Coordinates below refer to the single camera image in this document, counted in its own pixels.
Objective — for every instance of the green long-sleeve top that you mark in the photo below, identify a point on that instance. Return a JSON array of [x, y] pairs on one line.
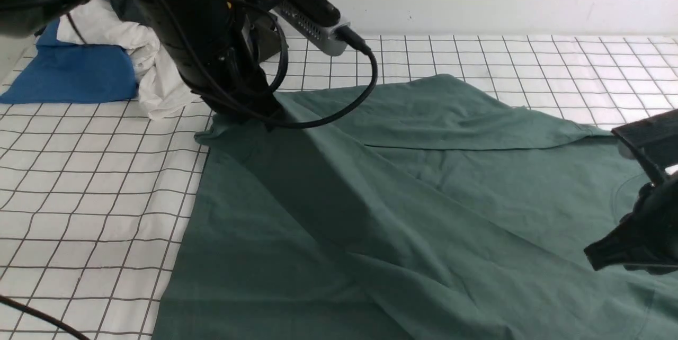
[[432, 211]]

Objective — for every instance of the white grid tablecloth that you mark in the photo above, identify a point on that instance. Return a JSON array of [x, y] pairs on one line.
[[96, 197]]

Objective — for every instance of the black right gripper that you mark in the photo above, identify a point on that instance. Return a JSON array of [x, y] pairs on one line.
[[645, 239]]

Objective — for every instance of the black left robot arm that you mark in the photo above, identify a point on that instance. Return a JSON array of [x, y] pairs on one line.
[[21, 18]]

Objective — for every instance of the white garment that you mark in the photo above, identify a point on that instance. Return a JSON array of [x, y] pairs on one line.
[[162, 93]]

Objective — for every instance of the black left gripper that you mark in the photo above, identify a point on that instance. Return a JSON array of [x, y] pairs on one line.
[[231, 53]]

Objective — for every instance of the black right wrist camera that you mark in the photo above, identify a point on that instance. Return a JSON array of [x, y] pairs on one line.
[[652, 142]]

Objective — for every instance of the blue garment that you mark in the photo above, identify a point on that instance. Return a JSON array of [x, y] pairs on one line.
[[73, 73]]

